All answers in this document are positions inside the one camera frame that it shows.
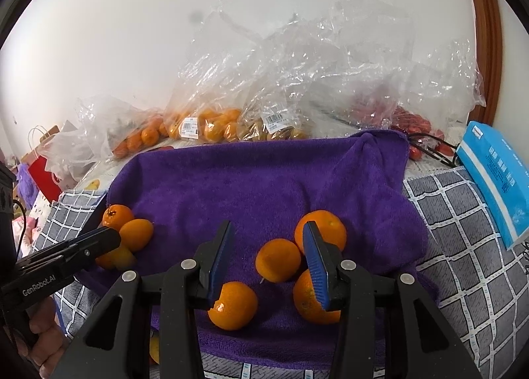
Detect smooth orange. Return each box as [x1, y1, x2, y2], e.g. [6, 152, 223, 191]
[292, 270, 341, 325]
[96, 245, 136, 272]

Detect orange tangerine with stem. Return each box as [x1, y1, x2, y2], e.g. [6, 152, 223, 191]
[101, 204, 135, 231]

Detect oval orange kumquat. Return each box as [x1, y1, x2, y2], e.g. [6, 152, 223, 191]
[119, 219, 154, 252]

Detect small orange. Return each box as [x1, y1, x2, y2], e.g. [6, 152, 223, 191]
[255, 238, 301, 283]
[207, 281, 258, 331]

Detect bumpy orange tangerine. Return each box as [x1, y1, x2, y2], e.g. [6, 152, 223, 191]
[294, 210, 347, 254]

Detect yellow-green round fruit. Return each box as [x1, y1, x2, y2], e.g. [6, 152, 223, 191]
[150, 331, 160, 365]

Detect clear bag red fruits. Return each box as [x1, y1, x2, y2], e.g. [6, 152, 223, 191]
[307, 0, 485, 146]

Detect person's left hand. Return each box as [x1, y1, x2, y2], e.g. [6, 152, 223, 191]
[15, 297, 69, 379]

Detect red paper shopping bag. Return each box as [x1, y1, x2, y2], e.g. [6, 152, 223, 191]
[20, 124, 67, 204]

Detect fruit printed carton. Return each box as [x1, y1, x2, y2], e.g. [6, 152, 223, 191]
[74, 142, 176, 191]

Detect white plastic bag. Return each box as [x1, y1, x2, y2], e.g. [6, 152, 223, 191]
[38, 120, 97, 183]

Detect clear bag of oranges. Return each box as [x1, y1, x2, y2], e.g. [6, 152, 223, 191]
[75, 94, 170, 160]

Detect purple towel covered tray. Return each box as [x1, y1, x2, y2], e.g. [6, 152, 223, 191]
[73, 129, 439, 369]

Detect blue tissue pack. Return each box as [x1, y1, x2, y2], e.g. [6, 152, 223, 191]
[456, 121, 528, 249]

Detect clear bag of kumquats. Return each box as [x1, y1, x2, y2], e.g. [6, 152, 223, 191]
[164, 10, 349, 144]

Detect black cable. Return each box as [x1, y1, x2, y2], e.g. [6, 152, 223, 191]
[12, 198, 28, 256]

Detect brown wooden door frame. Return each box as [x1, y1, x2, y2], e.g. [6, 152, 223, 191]
[469, 0, 503, 126]

